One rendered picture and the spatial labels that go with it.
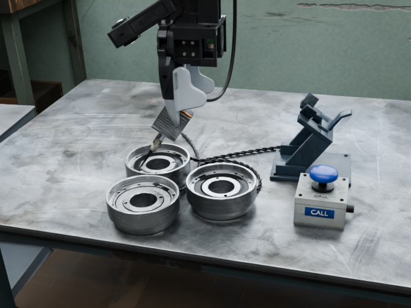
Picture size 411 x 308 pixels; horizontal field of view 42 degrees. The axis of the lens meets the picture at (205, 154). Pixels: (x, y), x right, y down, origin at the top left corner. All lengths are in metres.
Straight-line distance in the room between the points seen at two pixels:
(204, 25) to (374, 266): 0.38
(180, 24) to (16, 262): 1.18
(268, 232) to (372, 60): 1.70
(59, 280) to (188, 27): 0.60
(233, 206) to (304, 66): 1.69
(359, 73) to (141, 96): 1.36
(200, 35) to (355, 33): 1.69
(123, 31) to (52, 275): 0.55
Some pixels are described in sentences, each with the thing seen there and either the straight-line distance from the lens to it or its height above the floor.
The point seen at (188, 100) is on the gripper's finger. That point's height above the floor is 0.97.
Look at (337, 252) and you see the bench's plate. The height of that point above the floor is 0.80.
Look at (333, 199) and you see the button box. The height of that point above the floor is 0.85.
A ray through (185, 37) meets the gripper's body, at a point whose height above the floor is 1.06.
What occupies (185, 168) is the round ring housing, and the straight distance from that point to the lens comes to 0.85.
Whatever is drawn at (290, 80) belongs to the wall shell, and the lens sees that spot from 2.45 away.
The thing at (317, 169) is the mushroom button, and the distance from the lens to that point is 0.77.
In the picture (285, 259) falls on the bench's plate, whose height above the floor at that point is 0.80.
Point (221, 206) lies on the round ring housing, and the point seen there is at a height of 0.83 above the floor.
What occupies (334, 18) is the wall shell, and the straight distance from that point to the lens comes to 2.35.
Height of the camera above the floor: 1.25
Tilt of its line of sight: 28 degrees down
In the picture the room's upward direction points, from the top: 2 degrees counter-clockwise
